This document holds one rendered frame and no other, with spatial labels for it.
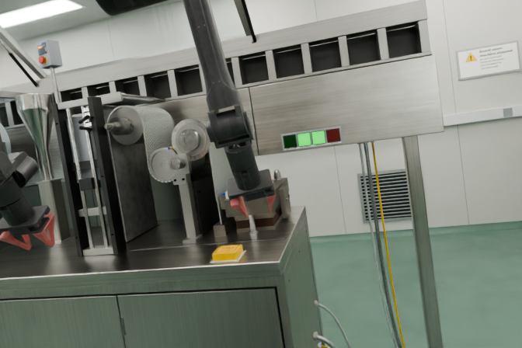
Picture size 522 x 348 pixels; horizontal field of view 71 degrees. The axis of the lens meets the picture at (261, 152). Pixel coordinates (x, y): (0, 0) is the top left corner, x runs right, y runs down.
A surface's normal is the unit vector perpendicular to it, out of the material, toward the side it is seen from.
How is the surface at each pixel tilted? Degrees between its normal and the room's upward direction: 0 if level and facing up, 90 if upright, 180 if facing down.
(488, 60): 90
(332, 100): 90
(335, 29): 90
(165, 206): 90
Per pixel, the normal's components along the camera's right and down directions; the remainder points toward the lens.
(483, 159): -0.22, 0.08
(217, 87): -0.02, 0.15
